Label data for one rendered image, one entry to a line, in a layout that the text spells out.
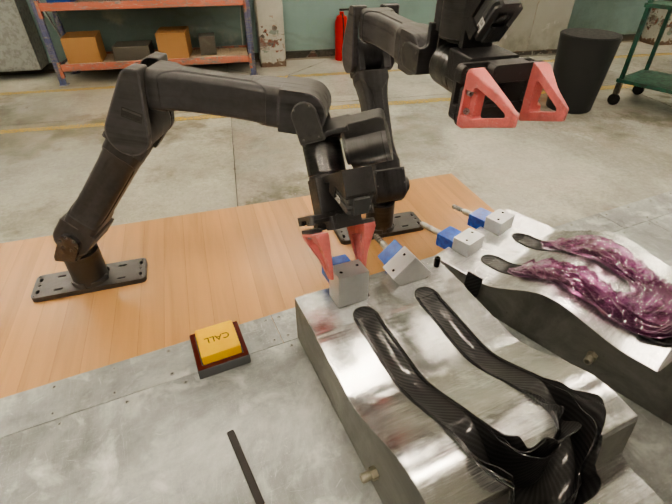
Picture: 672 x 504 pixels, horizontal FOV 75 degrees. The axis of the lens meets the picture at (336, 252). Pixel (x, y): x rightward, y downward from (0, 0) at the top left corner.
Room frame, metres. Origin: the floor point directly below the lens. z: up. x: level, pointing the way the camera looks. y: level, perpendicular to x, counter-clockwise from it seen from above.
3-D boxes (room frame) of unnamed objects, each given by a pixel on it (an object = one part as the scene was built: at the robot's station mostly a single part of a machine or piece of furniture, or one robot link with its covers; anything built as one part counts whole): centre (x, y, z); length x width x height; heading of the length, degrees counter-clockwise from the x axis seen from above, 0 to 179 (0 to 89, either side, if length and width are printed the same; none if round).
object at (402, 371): (0.35, -0.16, 0.92); 0.35 x 0.16 x 0.09; 25
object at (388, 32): (0.82, -0.10, 1.17); 0.30 x 0.09 x 0.12; 18
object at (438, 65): (0.63, -0.16, 1.20); 0.07 x 0.06 x 0.07; 18
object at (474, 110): (0.49, -0.19, 1.19); 0.09 x 0.07 x 0.07; 18
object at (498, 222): (0.79, -0.30, 0.86); 0.13 x 0.05 x 0.05; 42
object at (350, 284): (0.55, 0.00, 0.91); 0.13 x 0.05 x 0.05; 24
